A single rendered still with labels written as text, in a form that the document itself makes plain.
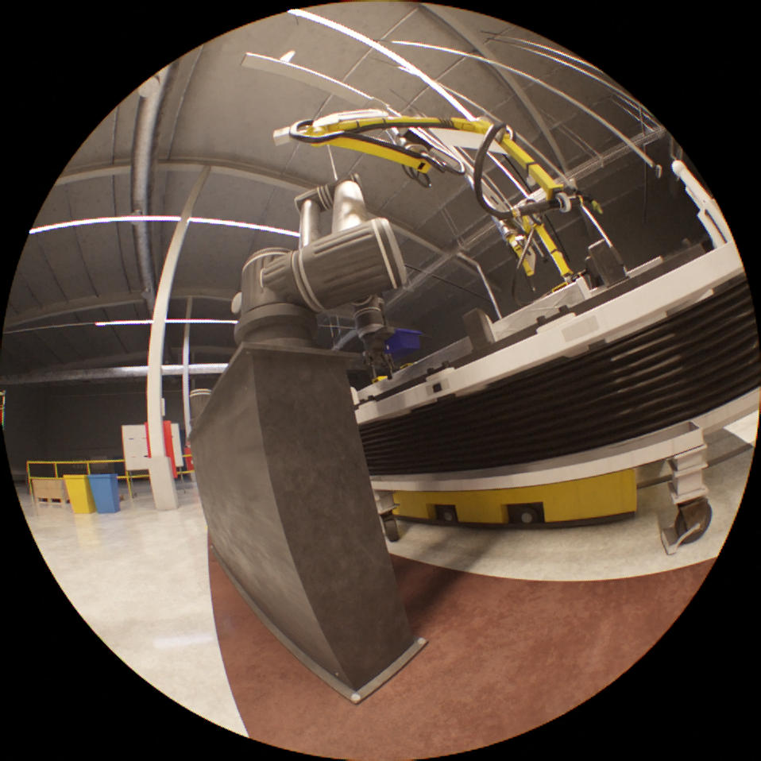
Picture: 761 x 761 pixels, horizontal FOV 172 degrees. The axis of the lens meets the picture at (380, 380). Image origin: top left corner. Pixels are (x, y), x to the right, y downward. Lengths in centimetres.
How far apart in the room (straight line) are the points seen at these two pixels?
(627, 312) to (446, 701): 100
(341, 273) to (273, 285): 18
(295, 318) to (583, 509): 133
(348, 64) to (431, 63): 251
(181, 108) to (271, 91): 286
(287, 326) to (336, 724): 100
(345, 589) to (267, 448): 36
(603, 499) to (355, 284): 125
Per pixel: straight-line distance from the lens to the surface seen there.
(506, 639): 89
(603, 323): 70
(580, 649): 84
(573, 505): 130
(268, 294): 67
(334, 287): 63
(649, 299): 72
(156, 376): 521
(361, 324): 95
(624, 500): 129
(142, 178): 862
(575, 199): 128
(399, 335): 110
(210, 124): 1035
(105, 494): 538
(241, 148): 1057
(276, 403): 51
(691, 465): 99
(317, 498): 54
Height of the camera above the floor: 69
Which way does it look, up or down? 12 degrees up
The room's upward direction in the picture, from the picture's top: 13 degrees counter-clockwise
